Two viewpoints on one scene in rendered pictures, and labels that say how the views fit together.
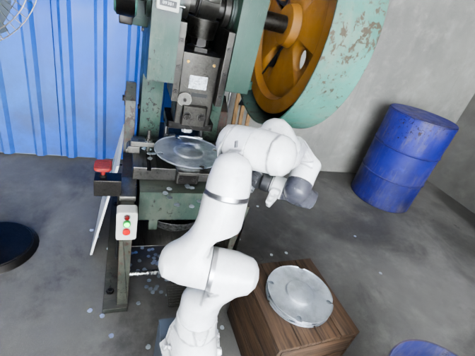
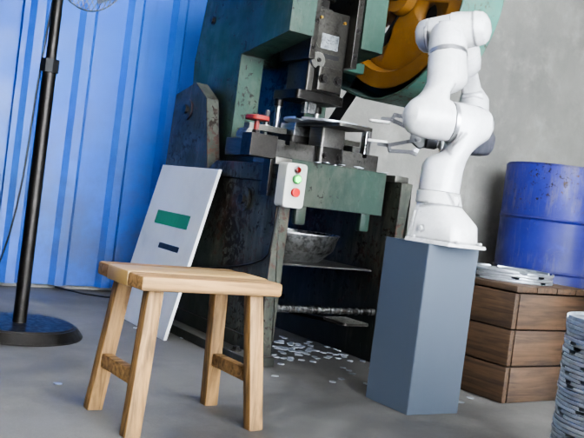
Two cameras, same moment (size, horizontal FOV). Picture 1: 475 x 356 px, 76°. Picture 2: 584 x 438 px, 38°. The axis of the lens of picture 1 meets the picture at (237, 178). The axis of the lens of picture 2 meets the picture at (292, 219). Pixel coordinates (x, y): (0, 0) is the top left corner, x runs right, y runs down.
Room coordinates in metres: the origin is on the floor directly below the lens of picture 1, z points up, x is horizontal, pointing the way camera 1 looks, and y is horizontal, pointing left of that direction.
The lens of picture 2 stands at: (-1.66, 0.77, 0.52)
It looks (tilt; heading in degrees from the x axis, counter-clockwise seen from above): 1 degrees down; 351
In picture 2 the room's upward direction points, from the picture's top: 7 degrees clockwise
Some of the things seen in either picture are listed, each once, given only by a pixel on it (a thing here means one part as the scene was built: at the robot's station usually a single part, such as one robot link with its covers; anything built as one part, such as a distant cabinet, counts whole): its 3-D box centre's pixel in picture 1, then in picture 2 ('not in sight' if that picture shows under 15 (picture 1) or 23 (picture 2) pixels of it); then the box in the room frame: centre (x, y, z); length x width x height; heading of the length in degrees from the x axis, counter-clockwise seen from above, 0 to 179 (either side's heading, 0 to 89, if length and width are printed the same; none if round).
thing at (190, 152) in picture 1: (189, 150); (326, 123); (1.15, 0.23, 0.78); 0.29 x 0.29 x 0.01
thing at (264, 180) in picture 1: (260, 179); (423, 136); (1.08, -0.09, 0.78); 0.09 x 0.07 x 0.08; 76
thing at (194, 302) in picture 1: (218, 287); (457, 148); (0.56, -0.03, 0.71); 0.18 x 0.11 x 0.25; 94
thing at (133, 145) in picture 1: (146, 140); (263, 124); (1.20, 0.43, 0.76); 0.17 x 0.06 x 0.10; 114
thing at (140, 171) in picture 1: (182, 158); (301, 155); (1.27, 0.28, 0.68); 0.45 x 0.30 x 0.06; 114
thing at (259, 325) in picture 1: (285, 321); (499, 331); (0.93, -0.38, 0.18); 0.40 x 0.38 x 0.35; 27
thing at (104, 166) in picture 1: (102, 172); (255, 127); (0.93, 0.49, 0.72); 0.07 x 0.06 x 0.08; 24
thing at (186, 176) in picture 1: (189, 170); (332, 143); (1.11, 0.21, 0.72); 0.25 x 0.14 x 0.14; 24
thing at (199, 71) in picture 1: (195, 86); (321, 50); (1.23, 0.26, 1.04); 0.17 x 0.15 x 0.30; 24
